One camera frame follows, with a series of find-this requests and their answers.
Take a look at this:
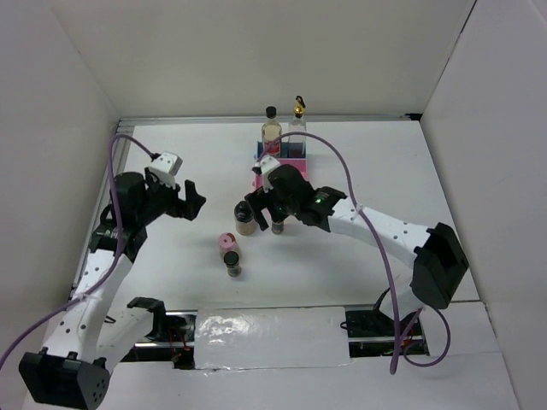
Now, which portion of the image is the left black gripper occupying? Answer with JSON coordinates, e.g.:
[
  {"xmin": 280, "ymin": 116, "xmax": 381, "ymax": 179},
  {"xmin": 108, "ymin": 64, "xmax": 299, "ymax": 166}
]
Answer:
[{"xmin": 137, "ymin": 167, "xmax": 206, "ymax": 226}]

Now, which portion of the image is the large black lid spice jar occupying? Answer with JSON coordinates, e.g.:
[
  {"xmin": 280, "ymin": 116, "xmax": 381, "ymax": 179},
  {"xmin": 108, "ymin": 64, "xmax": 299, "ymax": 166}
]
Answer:
[{"xmin": 233, "ymin": 201, "xmax": 257, "ymax": 236}]

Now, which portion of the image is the pink lid spice jar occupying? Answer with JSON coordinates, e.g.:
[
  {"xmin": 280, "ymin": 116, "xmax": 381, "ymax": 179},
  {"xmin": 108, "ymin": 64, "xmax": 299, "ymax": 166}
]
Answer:
[{"xmin": 217, "ymin": 232, "xmax": 238, "ymax": 257}]

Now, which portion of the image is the gold spout glass bottle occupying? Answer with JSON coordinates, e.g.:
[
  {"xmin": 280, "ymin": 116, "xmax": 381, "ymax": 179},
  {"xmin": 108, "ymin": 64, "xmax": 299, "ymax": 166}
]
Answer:
[{"xmin": 288, "ymin": 96, "xmax": 307, "ymax": 158}]

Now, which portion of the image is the black cap sauce bottle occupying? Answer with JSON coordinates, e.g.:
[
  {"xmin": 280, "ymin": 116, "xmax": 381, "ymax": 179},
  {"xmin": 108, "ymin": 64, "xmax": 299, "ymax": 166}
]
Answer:
[{"xmin": 262, "ymin": 106, "xmax": 282, "ymax": 158}]

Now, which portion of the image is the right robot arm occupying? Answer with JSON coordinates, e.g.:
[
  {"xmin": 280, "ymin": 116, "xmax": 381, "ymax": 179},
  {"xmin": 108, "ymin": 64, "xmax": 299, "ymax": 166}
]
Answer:
[{"xmin": 245, "ymin": 157, "xmax": 469, "ymax": 335}]

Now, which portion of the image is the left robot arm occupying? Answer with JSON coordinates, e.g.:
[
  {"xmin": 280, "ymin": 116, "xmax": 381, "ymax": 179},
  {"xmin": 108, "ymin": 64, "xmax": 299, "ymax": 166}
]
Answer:
[{"xmin": 19, "ymin": 167, "xmax": 206, "ymax": 409}]

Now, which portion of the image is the small dark spice jar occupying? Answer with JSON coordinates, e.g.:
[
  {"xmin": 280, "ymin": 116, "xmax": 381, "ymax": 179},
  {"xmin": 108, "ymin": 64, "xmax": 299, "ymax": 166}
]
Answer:
[{"xmin": 271, "ymin": 220, "xmax": 285, "ymax": 235}]

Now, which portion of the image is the pink plastic bin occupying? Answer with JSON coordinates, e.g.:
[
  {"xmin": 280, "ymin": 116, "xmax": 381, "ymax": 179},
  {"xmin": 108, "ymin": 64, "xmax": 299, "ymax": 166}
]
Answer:
[{"xmin": 252, "ymin": 158, "xmax": 309, "ymax": 189}]

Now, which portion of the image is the front black lid spice jar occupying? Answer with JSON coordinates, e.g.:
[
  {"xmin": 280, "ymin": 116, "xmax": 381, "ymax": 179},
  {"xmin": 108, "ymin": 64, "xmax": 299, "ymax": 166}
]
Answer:
[{"xmin": 223, "ymin": 251, "xmax": 242, "ymax": 278}]

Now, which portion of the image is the blue plastic bin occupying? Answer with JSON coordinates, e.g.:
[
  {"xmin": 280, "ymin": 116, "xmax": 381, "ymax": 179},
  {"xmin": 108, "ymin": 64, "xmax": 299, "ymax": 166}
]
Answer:
[{"xmin": 255, "ymin": 141, "xmax": 307, "ymax": 160}]

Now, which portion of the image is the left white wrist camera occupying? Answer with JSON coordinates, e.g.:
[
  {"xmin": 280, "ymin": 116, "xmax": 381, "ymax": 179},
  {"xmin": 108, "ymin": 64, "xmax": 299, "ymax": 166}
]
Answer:
[{"xmin": 148, "ymin": 151, "xmax": 183, "ymax": 189}]

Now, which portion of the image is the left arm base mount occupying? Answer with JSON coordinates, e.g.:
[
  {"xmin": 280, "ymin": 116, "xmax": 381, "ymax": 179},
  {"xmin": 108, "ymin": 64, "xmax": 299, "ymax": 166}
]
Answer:
[{"xmin": 121, "ymin": 311, "xmax": 197, "ymax": 370}]

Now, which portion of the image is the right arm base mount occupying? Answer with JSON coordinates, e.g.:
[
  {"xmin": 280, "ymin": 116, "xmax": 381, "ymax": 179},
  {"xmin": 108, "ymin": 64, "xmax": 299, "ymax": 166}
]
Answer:
[{"xmin": 340, "ymin": 307, "xmax": 429, "ymax": 359}]

